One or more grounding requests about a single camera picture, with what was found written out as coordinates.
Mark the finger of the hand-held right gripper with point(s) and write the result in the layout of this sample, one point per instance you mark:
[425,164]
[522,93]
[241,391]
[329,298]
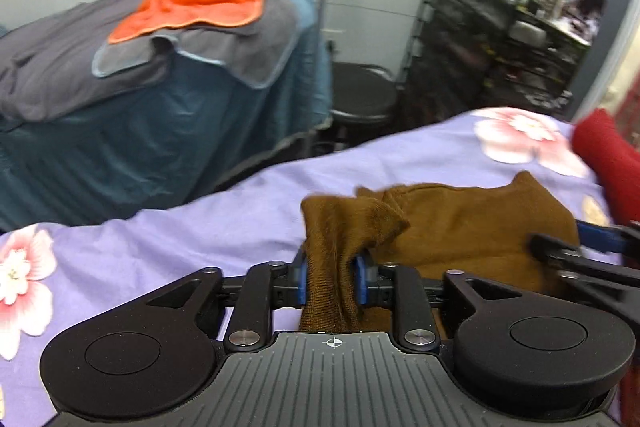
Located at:
[600,236]
[555,249]

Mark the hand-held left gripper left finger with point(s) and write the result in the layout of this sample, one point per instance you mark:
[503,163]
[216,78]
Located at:
[299,279]

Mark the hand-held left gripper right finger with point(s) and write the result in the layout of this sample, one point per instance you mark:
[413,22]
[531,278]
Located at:
[361,281]

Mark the brown knit sweater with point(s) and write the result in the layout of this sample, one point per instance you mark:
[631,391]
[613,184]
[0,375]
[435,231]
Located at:
[450,232]

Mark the red knit garment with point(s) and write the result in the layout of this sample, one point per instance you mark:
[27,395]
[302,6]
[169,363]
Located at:
[610,162]

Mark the purple floral bed sheet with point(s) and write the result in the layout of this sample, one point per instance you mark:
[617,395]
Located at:
[200,237]

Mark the black round stool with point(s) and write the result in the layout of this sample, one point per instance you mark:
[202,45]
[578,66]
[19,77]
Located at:
[362,92]

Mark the black mesh drawer cart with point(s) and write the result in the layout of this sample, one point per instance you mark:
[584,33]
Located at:
[450,42]

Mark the grey blanket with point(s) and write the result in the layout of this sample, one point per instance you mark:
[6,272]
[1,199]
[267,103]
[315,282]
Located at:
[60,57]

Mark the grey door frame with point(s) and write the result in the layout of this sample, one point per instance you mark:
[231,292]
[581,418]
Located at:
[607,37]

